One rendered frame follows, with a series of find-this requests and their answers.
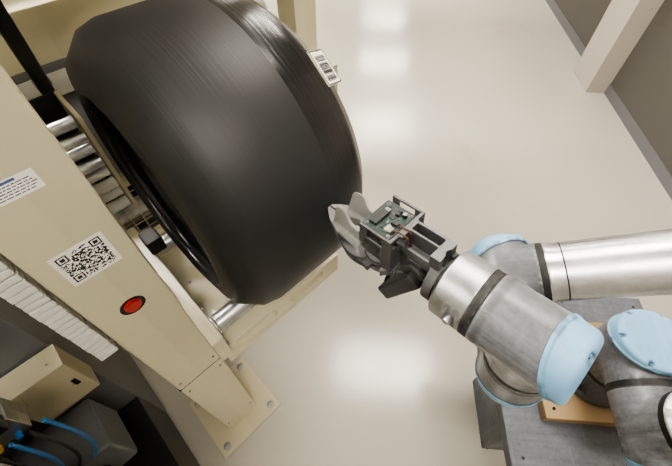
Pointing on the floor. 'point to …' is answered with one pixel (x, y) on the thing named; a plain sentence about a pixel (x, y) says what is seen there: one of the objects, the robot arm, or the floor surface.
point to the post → (201, 383)
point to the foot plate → (228, 440)
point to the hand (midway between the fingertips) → (336, 214)
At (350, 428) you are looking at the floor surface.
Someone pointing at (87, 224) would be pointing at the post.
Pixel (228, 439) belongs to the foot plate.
